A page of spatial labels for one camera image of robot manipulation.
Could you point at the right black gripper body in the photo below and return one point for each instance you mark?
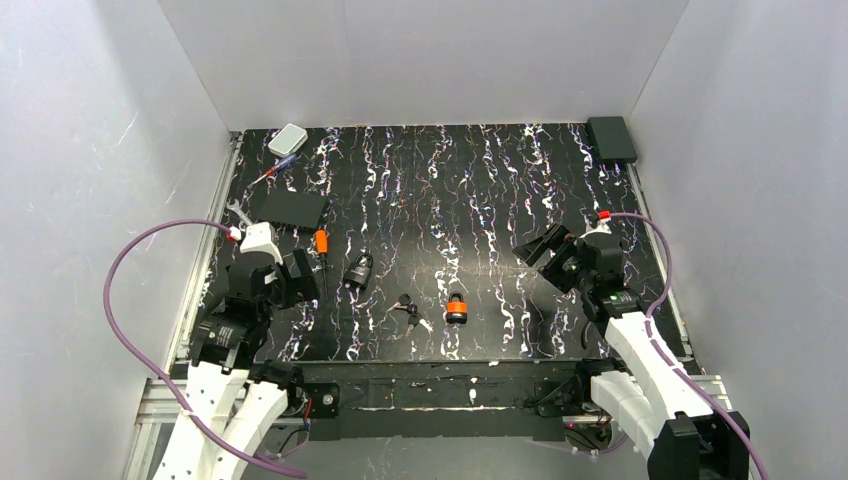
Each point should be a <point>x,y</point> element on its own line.
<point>556,258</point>

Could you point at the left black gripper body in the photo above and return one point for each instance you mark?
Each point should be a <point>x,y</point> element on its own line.
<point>299,277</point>

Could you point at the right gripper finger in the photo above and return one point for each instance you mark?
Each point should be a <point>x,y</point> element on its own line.
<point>557,238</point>
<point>563,272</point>

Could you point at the black keys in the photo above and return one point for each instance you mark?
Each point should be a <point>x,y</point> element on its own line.
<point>404,304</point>

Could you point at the orange black padlock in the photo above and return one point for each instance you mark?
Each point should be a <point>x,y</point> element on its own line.
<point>456,312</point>

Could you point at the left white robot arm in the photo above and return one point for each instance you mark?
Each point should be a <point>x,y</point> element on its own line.
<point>231,401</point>

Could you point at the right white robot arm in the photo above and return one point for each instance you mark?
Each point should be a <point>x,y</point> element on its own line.
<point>680,429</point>

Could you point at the silver wrench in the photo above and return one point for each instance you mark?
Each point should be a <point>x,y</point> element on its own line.
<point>234,206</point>

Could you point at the black flat box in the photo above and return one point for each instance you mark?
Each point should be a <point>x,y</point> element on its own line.
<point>303,211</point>

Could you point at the black box in corner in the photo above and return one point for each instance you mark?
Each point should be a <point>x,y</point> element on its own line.
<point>611,140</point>

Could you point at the red blue screwdriver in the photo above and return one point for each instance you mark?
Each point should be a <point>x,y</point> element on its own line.
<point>280,165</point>

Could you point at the black front base bar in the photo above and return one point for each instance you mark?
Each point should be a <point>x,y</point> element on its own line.
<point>443,399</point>

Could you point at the white rounded box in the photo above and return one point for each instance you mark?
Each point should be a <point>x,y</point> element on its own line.
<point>288,140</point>

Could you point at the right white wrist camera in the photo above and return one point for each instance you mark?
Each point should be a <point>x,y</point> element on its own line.
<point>598,224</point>

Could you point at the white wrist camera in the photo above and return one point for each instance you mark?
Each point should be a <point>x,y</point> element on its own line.
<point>598,224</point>
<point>261,238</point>

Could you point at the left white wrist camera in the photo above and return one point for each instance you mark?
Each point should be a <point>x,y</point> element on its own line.
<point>261,238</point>

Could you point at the orange handled screwdriver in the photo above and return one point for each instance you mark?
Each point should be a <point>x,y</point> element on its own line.
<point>321,247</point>

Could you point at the left aluminium rail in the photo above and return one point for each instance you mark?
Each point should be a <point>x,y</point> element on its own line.
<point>146,435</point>

